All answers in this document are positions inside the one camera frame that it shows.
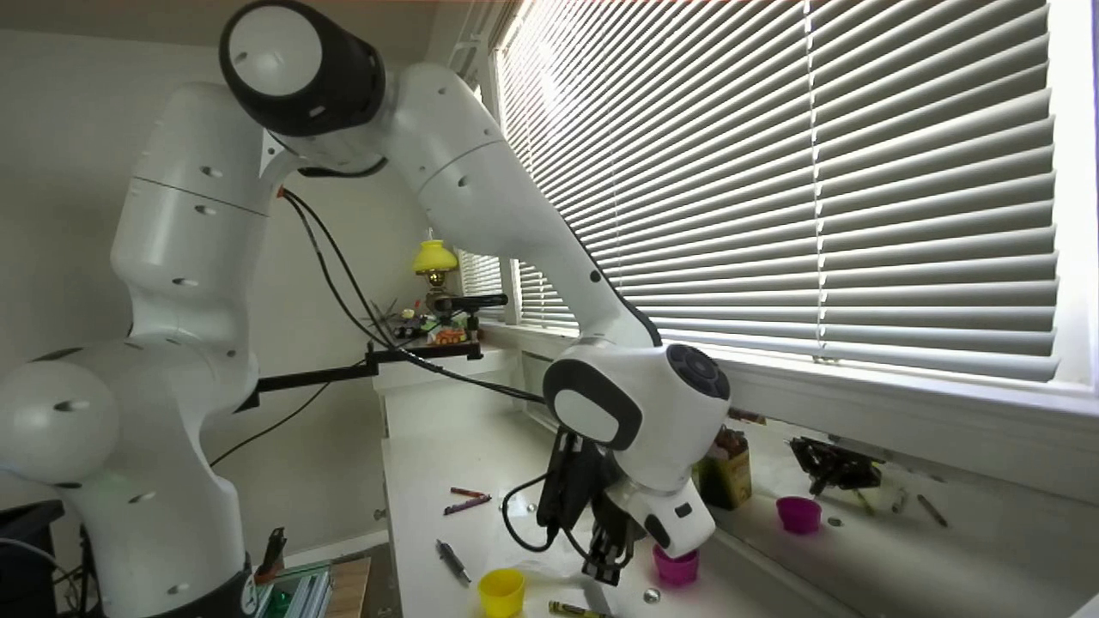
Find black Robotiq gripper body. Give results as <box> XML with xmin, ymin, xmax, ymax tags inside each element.
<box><xmin>587</xmin><ymin>490</ymin><xmax>645</xmax><ymax>567</ymax></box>

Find white paper napkin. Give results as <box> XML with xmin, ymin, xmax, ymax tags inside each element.
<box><xmin>510</xmin><ymin>511</ymin><xmax>629</xmax><ymax>618</ymax></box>

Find magenta plastic cup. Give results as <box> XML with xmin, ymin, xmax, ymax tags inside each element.
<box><xmin>650</xmin><ymin>547</ymin><xmax>705</xmax><ymax>590</ymax></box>

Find yellow plastic cup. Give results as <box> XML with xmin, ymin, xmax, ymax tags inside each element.
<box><xmin>472</xmin><ymin>567</ymin><xmax>533</xmax><ymax>618</ymax></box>

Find dark pen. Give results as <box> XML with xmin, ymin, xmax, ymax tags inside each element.
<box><xmin>431</xmin><ymin>535</ymin><xmax>472</xmax><ymax>590</ymax></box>

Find brown cardboard piece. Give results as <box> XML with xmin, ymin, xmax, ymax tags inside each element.
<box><xmin>322</xmin><ymin>548</ymin><xmax>375</xmax><ymax>618</ymax></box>

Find small colourful trinkets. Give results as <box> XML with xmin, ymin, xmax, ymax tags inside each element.
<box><xmin>400</xmin><ymin>306</ymin><xmax>476</xmax><ymax>349</ymax></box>

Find white window sill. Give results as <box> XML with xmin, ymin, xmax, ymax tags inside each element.
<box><xmin>507</xmin><ymin>322</ymin><xmax>1099</xmax><ymax>421</ymax></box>

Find green box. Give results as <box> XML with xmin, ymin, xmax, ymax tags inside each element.
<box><xmin>243</xmin><ymin>564</ymin><xmax>337</xmax><ymax>618</ymax></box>

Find yellow table lamp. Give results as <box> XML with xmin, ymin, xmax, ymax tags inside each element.
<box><xmin>408</xmin><ymin>238</ymin><xmax>462</xmax><ymax>314</ymax></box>

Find large white window blinds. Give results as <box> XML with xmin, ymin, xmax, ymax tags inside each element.
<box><xmin>496</xmin><ymin>0</ymin><xmax>1060</xmax><ymax>387</ymax></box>

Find black equipment stand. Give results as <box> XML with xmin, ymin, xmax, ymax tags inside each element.
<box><xmin>0</xmin><ymin>498</ymin><xmax>69</xmax><ymax>618</ymax></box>

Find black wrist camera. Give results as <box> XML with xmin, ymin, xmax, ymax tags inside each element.
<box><xmin>535</xmin><ymin>428</ymin><xmax>608</xmax><ymax>531</ymax></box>

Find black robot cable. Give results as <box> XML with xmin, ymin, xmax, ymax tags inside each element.
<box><xmin>276</xmin><ymin>186</ymin><xmax>575</xmax><ymax>560</ymax></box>

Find black stereo camera bar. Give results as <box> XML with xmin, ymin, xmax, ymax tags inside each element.
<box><xmin>428</xmin><ymin>291</ymin><xmax>510</xmax><ymax>316</ymax></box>

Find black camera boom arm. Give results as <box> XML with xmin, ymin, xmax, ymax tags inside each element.
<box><xmin>233</xmin><ymin>340</ymin><xmax>492</xmax><ymax>414</ymax></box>

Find thin black boom cable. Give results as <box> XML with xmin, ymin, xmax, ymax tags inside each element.
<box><xmin>209</xmin><ymin>382</ymin><xmax>332</xmax><ymax>469</ymax></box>

